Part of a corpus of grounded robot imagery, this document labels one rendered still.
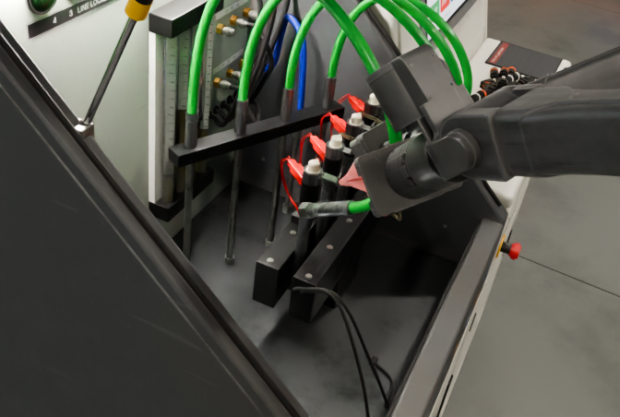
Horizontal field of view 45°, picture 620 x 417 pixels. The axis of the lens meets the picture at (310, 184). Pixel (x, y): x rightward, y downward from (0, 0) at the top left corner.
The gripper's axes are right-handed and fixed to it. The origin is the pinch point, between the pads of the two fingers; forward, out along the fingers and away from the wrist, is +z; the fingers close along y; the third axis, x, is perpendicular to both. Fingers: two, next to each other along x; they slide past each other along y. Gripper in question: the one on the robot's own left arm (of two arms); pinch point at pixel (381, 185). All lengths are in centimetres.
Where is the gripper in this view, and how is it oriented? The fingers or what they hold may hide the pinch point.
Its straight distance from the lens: 85.9
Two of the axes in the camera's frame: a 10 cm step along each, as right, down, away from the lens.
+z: -2.5, 1.6, 9.6
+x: 3.5, 9.3, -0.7
